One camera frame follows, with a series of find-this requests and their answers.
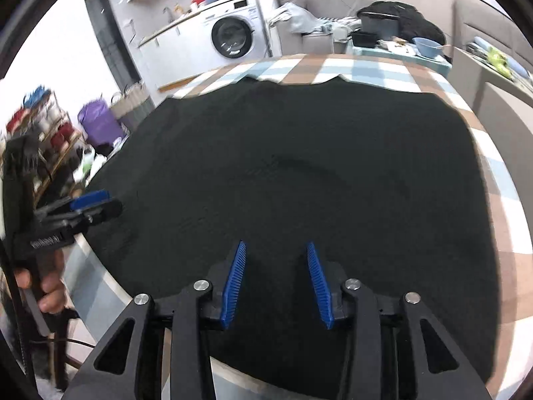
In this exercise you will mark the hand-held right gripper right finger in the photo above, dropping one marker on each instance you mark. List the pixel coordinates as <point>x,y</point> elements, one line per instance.
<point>320,287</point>

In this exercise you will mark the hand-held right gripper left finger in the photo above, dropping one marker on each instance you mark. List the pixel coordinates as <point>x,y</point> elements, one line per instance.
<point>233,287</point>

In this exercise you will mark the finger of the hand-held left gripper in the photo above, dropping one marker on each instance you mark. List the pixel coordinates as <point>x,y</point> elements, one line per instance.
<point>106,212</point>
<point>89,199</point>

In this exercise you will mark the black t-shirt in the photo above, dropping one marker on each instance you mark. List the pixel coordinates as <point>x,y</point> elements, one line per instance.
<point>291,154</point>

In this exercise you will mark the person's left hand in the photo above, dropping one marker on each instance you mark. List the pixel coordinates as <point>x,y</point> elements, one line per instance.
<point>52,296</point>

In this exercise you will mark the green and white plastic bag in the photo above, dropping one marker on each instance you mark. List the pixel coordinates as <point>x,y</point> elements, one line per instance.
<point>89,160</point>

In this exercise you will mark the wooden storage rack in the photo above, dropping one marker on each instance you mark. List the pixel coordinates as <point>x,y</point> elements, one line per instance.
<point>54,141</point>

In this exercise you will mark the purple bag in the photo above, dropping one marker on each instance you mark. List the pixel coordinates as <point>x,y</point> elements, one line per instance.
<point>100,123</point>

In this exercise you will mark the woven laundry basket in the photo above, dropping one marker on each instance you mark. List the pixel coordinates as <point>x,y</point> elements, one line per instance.
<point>129,108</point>

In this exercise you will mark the dark door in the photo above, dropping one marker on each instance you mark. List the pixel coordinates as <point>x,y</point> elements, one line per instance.
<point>110,37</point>

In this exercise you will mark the white kitchen counter cabinets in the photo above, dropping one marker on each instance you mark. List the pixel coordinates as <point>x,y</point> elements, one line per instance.
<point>175,54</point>

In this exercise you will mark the white washing machine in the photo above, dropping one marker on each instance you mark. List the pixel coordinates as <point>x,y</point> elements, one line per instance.
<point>237,35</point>

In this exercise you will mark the teal checked side table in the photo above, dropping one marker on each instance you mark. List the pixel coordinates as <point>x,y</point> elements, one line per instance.
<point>395,56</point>

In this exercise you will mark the grey sofa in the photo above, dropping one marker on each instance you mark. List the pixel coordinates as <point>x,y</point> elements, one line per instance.
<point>316,41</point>

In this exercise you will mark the low cardboard box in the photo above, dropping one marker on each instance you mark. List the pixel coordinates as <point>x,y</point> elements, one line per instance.
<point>508,125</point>

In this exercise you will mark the small black container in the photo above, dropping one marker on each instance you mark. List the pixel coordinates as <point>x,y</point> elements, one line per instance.
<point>364,38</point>

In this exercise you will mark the blue bowl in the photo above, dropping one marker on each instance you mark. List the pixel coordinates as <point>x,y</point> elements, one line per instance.
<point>429,48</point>

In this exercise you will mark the large cardboard box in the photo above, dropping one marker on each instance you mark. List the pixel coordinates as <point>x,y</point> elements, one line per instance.
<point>470,71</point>

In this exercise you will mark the large black box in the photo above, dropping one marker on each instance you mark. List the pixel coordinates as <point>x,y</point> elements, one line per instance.
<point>379,25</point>

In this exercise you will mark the light blue cloth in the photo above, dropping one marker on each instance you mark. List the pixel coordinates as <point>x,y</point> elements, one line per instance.
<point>295,18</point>

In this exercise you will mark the black jacket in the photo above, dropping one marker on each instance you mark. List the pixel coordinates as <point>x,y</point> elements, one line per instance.
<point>416,21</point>

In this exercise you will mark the yellow-green toy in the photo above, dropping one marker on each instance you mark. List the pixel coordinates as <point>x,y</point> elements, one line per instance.
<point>499,60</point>

